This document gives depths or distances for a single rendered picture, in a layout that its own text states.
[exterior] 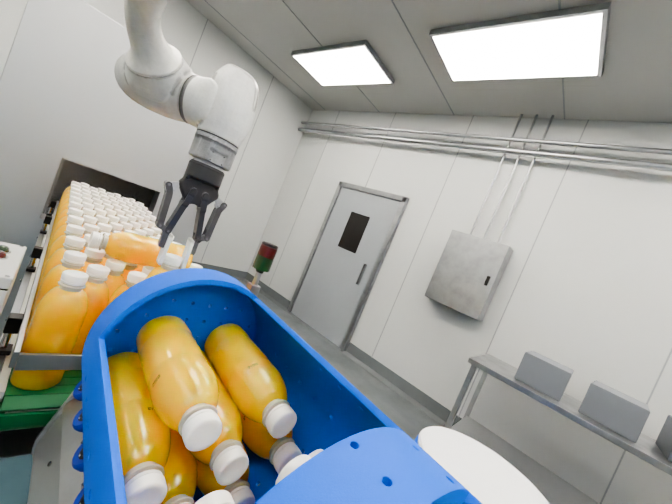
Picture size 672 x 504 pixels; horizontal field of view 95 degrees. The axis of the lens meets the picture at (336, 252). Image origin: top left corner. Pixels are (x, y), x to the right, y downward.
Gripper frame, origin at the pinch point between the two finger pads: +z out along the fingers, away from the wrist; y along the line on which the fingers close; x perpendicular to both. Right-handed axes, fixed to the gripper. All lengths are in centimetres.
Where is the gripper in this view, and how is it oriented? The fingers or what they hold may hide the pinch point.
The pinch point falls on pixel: (175, 251)
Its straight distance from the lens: 76.4
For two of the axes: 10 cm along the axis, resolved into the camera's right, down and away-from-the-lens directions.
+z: -3.7, 9.3, 0.3
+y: 7.0, 2.6, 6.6
